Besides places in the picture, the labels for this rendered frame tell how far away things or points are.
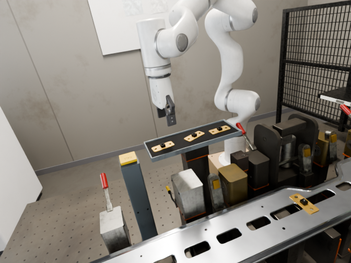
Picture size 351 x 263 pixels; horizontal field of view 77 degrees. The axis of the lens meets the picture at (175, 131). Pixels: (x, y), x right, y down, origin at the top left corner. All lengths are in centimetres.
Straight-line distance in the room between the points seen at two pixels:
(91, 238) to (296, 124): 105
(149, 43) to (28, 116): 267
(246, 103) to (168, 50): 58
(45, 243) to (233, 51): 128
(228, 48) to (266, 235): 74
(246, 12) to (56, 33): 231
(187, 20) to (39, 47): 245
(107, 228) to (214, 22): 88
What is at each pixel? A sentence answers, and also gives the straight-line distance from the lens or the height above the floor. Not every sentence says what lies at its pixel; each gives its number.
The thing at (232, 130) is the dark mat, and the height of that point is 116.
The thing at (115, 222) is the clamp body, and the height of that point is 106.
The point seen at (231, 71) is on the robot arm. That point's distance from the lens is 108.
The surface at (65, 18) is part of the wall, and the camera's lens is 293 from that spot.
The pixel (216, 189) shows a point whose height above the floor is 106.
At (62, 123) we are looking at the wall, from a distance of 316.
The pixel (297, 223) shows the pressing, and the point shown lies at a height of 100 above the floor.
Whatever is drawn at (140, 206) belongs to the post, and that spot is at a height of 94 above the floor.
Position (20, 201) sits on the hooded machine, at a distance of 268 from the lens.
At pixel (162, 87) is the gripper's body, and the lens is 69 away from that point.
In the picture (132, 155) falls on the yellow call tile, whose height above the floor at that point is 116.
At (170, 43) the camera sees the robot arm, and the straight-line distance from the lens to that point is 62.
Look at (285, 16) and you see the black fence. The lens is 221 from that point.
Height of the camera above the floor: 158
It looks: 26 degrees down
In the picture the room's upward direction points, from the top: 9 degrees counter-clockwise
